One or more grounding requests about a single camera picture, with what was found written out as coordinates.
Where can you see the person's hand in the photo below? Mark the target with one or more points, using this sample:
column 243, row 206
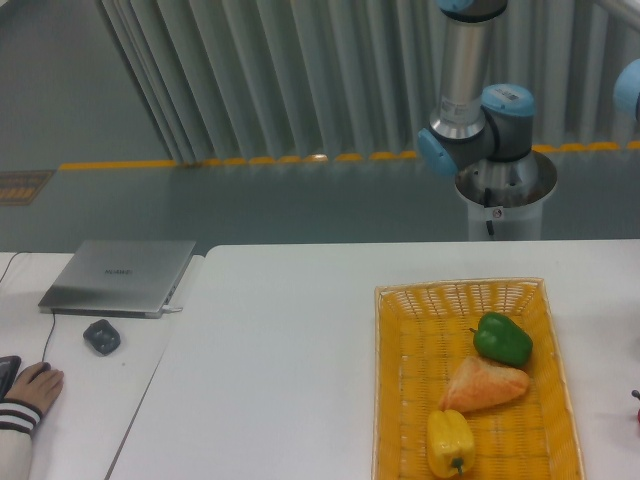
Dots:
column 38, row 389

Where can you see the black keyboard edge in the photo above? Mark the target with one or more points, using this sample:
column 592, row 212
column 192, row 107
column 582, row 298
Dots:
column 9, row 368

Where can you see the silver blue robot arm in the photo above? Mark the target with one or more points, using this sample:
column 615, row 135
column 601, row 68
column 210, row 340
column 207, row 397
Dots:
column 462, row 95

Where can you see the striped sleeve forearm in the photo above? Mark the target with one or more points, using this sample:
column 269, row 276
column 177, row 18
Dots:
column 18, row 421

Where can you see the green bell pepper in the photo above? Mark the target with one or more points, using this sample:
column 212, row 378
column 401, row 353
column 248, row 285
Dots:
column 498, row 338

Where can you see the yellow woven basket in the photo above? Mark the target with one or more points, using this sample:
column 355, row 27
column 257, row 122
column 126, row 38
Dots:
column 422, row 335

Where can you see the silver closed laptop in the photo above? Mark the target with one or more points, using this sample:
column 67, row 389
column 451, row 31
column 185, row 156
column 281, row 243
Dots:
column 131, row 279

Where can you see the small black tray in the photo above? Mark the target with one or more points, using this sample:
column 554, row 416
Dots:
column 102, row 337

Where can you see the triangular orange bread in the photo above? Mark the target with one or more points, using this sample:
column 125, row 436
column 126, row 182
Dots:
column 479, row 384

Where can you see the red object at edge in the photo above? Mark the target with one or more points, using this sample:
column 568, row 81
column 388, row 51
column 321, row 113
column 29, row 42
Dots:
column 636, row 394

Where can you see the yellow bell pepper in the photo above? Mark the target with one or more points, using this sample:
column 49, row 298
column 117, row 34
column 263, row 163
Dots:
column 451, row 447

